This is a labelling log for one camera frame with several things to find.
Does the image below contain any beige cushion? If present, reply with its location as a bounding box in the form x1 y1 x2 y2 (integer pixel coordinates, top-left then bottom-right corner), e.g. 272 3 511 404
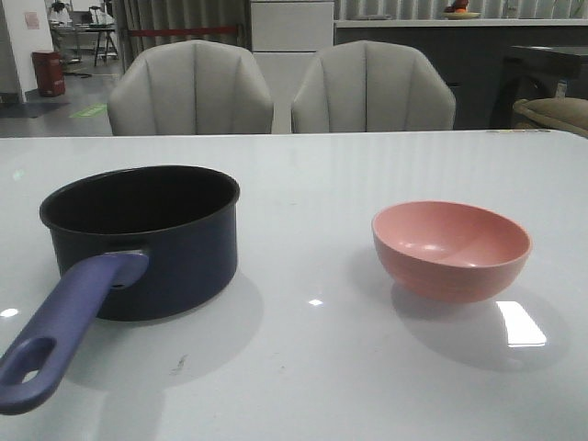
513 97 587 138

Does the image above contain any dark washing machine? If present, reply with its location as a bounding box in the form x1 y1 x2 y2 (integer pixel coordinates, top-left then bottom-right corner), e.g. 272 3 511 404
489 45 587 129

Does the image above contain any grey right chair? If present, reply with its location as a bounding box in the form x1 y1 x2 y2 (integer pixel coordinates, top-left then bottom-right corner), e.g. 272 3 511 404
291 40 456 133

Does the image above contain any grey left chair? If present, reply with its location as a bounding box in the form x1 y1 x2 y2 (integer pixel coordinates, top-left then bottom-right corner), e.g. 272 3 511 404
107 40 274 136

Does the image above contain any grey curtain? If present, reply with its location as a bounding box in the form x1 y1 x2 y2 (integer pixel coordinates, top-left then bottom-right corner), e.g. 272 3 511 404
113 0 251 70

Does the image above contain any dark blue saucepan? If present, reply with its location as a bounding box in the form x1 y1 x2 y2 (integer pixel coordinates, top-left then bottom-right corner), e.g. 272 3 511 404
1 165 240 415

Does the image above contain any white refrigerator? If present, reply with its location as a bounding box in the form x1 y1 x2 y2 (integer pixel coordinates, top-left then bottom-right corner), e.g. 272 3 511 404
250 1 334 133

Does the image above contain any background person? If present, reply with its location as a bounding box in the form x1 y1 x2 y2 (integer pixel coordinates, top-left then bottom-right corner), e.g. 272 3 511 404
48 1 71 25

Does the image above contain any fruit plate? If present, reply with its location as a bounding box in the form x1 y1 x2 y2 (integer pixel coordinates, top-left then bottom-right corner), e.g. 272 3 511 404
442 0 481 20

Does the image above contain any background work table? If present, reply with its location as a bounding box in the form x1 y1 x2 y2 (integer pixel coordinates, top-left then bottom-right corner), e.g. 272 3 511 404
50 21 119 67

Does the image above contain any dark kitchen counter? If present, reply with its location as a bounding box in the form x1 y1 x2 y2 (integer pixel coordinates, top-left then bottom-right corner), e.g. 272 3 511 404
334 18 587 130

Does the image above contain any pink bowl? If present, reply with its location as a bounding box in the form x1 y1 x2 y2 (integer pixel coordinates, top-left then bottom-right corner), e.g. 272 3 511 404
371 200 532 303

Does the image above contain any red bin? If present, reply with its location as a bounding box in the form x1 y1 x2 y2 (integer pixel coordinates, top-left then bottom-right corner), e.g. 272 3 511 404
31 51 65 97

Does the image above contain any grey chair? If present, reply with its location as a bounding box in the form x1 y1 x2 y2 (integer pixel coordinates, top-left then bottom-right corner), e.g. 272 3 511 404
107 40 274 136
291 40 456 133

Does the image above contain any red barrier belt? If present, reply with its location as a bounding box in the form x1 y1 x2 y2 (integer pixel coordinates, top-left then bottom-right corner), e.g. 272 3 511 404
128 25 240 38

